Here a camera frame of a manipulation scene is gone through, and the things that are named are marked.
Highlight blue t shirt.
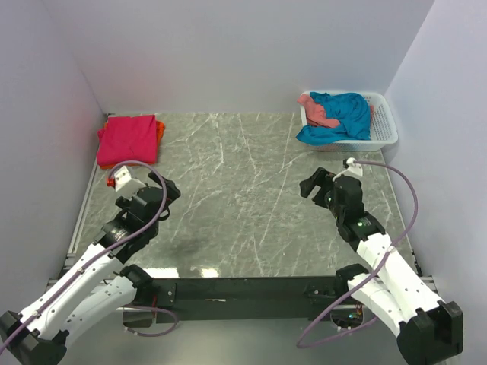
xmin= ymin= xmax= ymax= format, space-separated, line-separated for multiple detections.
xmin=296 ymin=92 xmax=372 ymax=146

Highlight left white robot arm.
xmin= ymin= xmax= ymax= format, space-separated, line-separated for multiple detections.
xmin=1 ymin=167 xmax=180 ymax=364

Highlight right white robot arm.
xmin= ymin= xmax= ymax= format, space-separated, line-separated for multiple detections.
xmin=300 ymin=160 xmax=463 ymax=364

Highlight folded orange t shirt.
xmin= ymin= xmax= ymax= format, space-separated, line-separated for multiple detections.
xmin=99 ymin=120 xmax=166 ymax=170

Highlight folded magenta t shirt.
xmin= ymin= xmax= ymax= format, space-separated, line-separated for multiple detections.
xmin=96 ymin=114 xmax=158 ymax=167

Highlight salmon pink t shirt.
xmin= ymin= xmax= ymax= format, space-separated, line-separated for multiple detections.
xmin=298 ymin=94 xmax=340 ymax=129

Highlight black base beam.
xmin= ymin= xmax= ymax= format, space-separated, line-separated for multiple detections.
xmin=121 ymin=275 xmax=377 ymax=329

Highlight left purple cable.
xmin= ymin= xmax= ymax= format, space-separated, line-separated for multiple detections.
xmin=0 ymin=160 xmax=180 ymax=354

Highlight purple cable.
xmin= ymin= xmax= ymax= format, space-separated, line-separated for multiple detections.
xmin=295 ymin=159 xmax=419 ymax=350
xmin=0 ymin=160 xmax=180 ymax=354

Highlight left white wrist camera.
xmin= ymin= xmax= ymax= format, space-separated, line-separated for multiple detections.
xmin=106 ymin=166 xmax=145 ymax=198

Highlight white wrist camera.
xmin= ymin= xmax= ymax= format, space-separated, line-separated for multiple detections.
xmin=106 ymin=166 xmax=145 ymax=198
xmin=332 ymin=157 xmax=363 ymax=182

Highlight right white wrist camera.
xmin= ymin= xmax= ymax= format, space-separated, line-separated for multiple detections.
xmin=332 ymin=157 xmax=363 ymax=182

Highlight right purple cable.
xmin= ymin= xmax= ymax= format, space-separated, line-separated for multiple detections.
xmin=295 ymin=159 xmax=419 ymax=350

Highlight aluminium rail frame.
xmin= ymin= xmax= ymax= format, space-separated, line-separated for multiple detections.
xmin=40 ymin=113 xmax=115 ymax=313

